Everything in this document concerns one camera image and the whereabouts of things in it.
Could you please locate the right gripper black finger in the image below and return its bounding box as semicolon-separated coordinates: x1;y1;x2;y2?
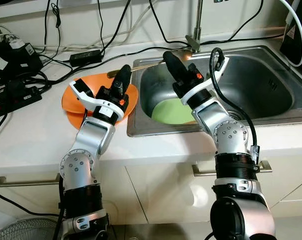
162;50;191;81

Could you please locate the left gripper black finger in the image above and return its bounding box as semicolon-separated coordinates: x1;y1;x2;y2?
112;64;133;93

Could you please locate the white kitchen cabinet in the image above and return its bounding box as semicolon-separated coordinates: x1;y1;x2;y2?
0;150;302;226

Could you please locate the green plate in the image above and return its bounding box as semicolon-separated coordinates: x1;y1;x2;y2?
151;97;198;126

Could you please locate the black power adapter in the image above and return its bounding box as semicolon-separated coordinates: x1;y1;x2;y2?
69;49;103;67

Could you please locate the chrome faucet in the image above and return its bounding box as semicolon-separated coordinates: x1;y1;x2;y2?
185;0;204;53

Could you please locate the metal sink drain strainer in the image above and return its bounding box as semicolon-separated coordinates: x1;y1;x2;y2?
225;110;243;122

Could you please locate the stainless steel sink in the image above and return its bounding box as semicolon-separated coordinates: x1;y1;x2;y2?
127;45;302;137

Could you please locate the black power strip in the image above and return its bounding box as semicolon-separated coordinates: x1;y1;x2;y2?
0;82;42;121

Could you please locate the black battery charger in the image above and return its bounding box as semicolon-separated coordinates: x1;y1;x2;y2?
0;37;44;81

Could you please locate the black appliance with warning label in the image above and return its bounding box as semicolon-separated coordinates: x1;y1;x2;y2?
280;0;302;68

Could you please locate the white fan grille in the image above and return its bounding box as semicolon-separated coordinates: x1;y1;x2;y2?
0;217;59;240

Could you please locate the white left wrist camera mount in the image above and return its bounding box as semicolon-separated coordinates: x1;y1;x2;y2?
70;78;126;121

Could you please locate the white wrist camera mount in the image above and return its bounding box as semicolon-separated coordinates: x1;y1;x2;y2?
70;78;126;121
183;52;230;108

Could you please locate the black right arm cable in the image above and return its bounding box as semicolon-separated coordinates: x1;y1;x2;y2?
209;47;259;168

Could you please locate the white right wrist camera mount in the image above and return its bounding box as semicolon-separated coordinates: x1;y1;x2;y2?
183;52;230;108

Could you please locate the black power cable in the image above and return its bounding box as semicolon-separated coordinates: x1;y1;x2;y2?
97;0;107;51
149;0;287;46
216;0;266;45
102;0;132;52

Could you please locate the black cable with knot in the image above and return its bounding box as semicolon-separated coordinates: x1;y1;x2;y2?
43;0;62;58

